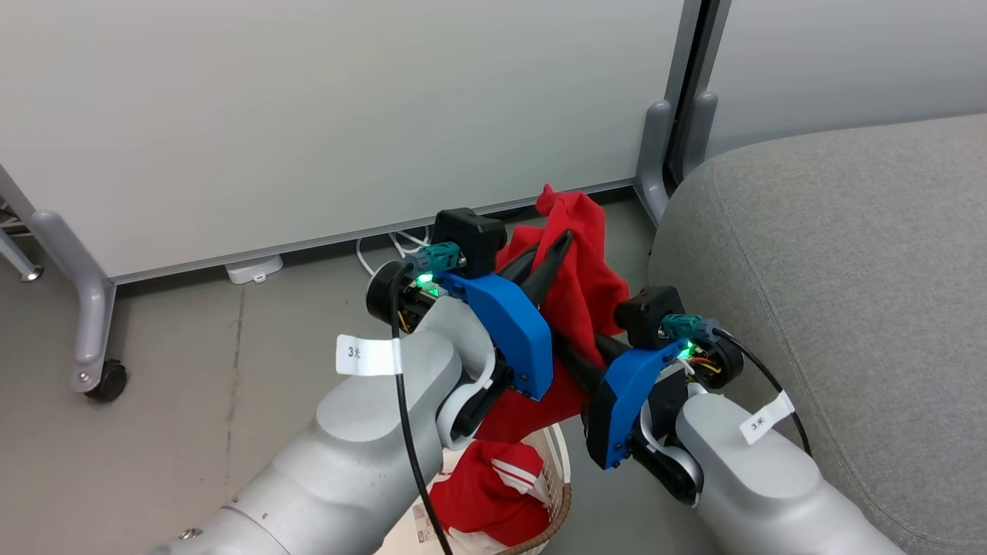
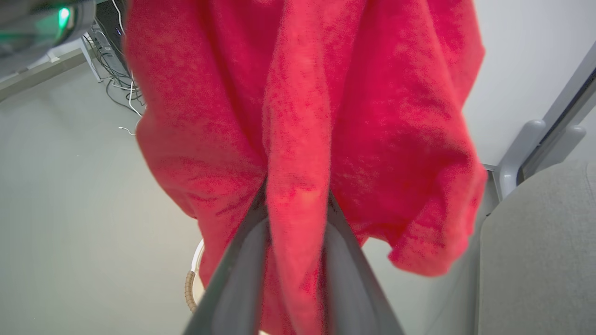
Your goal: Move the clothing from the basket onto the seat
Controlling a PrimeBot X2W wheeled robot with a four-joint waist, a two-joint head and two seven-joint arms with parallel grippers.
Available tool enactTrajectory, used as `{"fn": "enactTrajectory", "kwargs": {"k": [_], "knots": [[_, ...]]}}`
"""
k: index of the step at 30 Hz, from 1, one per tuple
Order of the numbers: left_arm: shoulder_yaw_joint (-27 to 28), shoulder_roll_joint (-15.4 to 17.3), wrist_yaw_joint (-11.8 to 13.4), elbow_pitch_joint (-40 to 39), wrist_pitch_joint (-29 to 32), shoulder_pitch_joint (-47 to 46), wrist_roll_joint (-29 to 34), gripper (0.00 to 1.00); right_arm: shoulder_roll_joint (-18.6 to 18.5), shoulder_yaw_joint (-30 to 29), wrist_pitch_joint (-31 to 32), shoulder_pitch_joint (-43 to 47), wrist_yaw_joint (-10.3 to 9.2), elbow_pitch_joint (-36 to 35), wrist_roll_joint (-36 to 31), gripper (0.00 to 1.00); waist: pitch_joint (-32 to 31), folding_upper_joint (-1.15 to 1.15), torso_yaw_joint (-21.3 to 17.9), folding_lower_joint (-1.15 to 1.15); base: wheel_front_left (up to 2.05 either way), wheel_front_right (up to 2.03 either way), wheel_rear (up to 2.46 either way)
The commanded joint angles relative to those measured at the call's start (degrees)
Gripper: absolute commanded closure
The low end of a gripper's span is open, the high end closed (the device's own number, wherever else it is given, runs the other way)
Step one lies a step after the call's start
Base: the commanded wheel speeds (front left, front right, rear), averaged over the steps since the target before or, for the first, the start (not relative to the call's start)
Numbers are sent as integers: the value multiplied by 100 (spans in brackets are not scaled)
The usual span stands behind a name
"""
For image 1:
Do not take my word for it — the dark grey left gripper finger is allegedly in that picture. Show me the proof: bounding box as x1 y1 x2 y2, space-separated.
497 243 541 288
521 230 575 309

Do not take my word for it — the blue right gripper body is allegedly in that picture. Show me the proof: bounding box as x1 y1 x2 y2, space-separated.
584 337 746 470

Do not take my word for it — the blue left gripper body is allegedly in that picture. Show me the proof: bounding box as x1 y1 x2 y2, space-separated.
365 262 554 402

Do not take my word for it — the red garment with white stripes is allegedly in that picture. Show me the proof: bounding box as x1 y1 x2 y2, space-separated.
428 183 631 548

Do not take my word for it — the white perforated laundry basket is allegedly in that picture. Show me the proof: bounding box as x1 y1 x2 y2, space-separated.
378 424 573 555

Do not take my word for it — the short grey partition foot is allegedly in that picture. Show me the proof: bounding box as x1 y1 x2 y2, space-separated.
635 100 676 226
685 91 719 180

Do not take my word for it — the grey fabric sofa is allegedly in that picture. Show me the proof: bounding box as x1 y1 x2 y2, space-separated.
648 114 987 555

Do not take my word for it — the wide white partition panel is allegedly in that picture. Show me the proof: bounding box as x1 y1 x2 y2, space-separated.
0 0 704 284

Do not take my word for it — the white power adapter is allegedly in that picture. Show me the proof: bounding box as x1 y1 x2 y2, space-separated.
225 254 284 285

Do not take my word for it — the white partition panel behind sofa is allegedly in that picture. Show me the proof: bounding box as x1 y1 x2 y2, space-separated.
694 0 987 159

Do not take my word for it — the black caster wheel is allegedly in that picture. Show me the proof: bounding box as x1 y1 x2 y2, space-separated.
83 360 128 403

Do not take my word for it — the long grey partition foot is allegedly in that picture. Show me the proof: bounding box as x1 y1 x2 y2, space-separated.
29 210 116 394

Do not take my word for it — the grey metal leg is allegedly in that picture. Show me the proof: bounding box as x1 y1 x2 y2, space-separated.
0 199 44 283

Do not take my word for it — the teal cable connector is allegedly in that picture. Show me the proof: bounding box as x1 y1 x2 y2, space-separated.
659 314 722 344
416 241 462 277

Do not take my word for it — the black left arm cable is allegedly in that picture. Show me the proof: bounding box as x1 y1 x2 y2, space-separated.
389 261 456 555

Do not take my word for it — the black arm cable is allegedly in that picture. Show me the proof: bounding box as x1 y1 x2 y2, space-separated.
389 261 456 555
711 328 813 457

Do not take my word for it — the white paper cable tag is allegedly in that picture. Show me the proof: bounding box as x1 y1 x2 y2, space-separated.
336 334 403 377
739 391 795 446

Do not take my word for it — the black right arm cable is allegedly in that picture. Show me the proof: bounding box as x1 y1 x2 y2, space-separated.
711 328 813 457

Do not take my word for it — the white floor cable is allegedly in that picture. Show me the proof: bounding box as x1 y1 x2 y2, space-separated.
355 227 433 278

